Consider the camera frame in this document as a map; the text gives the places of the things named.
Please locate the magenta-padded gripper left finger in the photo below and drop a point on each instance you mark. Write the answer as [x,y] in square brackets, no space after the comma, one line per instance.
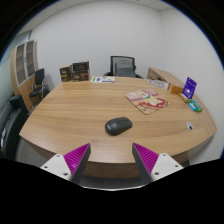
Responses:
[71,160]

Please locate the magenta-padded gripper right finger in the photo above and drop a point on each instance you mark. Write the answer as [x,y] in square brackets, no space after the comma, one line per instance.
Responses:
[150,160]

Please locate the black computer mouse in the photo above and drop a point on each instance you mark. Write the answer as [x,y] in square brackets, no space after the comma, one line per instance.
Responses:
[118,125]

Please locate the cartoon print mouse pad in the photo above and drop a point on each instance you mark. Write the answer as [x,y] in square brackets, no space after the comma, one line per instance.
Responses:
[146,101]

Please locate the white round desk grommet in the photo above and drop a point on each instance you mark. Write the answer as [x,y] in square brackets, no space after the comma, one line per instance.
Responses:
[189,126]

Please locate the black leather sofa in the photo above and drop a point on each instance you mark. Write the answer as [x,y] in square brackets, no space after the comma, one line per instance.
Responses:
[10,126]

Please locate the green tissue pack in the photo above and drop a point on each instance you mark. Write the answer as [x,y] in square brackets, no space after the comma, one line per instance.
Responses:
[195,105]

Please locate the small yellow box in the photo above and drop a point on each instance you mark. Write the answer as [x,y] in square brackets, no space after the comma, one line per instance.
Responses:
[183,97]

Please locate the orange box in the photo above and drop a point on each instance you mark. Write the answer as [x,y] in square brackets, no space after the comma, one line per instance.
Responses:
[175,89]

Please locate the round white disc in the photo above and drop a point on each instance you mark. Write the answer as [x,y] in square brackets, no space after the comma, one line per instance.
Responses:
[157,83]

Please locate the purple sign stand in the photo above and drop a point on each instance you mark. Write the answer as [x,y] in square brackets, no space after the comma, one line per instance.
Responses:
[190,87]

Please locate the black visitor chair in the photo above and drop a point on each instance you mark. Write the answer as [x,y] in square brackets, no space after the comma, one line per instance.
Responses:
[39,81]

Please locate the large brown cardboard box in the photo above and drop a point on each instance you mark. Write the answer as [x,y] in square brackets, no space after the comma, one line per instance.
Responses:
[80,75]

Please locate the white green printed leaflet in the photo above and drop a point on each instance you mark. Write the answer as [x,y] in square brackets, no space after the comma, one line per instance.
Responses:
[102,79]

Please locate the small brown cardboard box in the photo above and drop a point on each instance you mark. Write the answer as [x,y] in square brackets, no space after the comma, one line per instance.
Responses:
[65,74]

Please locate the wooden side cabinet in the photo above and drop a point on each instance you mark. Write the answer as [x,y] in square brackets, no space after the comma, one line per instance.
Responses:
[163,74]

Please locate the black cardboard box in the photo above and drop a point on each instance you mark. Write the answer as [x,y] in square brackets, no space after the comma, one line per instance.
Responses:
[80,65]

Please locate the wooden shelf cabinet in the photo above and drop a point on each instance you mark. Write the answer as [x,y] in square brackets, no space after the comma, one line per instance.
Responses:
[23,73]

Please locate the black mesh office chair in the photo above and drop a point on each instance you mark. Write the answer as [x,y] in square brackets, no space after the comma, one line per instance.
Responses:
[113,65]

